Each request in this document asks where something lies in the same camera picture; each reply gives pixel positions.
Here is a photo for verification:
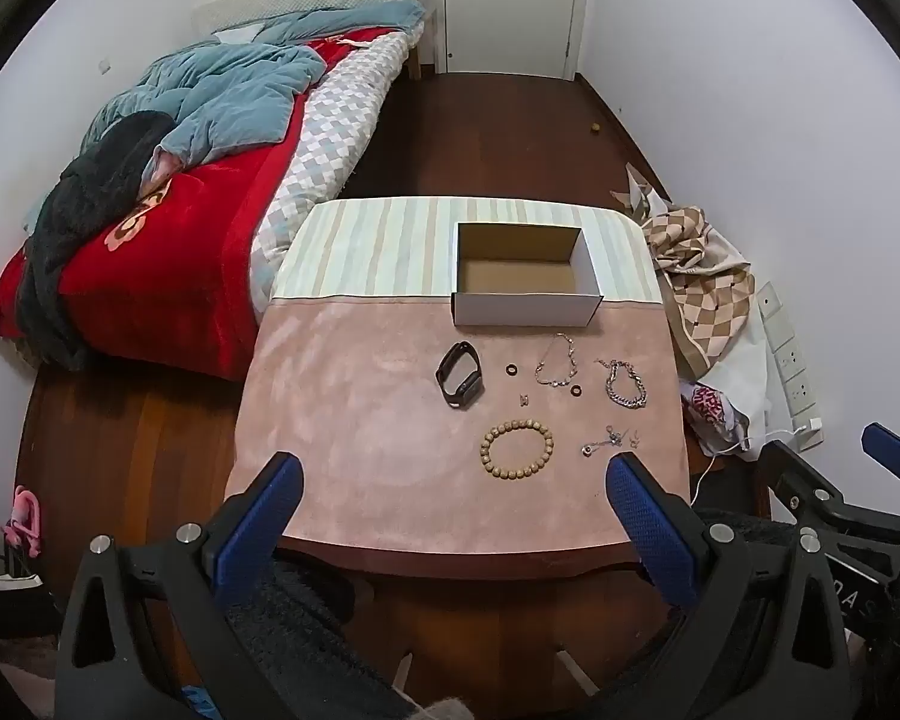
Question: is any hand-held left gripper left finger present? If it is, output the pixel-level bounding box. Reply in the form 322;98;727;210
56;451;305;720

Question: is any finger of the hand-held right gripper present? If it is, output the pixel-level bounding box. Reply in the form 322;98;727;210
861;423;900;482
757;439;900;541

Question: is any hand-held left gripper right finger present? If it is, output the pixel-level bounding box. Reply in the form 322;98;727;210
604;451;852;720

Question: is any thick silver chain bracelet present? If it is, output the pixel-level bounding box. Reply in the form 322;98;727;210
596;358;648;410

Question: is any thin silver chain bracelet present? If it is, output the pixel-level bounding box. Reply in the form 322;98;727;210
535;332;578;389

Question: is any wooden bead bracelet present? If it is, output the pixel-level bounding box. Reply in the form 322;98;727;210
480;420;554;477

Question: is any black smart band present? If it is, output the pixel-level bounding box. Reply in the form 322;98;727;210
435;342;485;410

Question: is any white cardboard box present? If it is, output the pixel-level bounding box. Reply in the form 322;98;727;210
451;223;605;327

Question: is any plastic bag with red print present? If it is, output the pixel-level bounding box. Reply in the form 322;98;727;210
681;382;751;455

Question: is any person's dark fleece clothing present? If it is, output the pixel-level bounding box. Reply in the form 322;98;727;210
225;547;421;720

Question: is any pink suede table mat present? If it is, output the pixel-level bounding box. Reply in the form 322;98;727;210
225;298;695;552

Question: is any beige checkered cloth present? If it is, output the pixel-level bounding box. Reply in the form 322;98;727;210
641;202;758;380

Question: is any pink plastic object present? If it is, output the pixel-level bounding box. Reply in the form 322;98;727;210
4;486;44;560

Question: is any red floral blanket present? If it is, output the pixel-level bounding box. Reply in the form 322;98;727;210
0;26;410;383

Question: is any striped table cloth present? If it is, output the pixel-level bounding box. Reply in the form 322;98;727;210
274;196;661;301

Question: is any dark fuzzy cloth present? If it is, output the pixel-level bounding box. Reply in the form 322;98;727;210
16;111;177;372

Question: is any grey white checkered quilt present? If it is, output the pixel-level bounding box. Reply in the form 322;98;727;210
249;30;410;323

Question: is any blue quilt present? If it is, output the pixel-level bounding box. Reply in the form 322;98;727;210
82;0;427;170

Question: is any wooden bed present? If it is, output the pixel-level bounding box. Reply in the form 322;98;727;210
0;0;440;391

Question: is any white door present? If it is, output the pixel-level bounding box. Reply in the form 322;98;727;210
441;0;582;76

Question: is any white charger cable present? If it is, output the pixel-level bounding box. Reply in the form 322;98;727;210
690;426;815;505

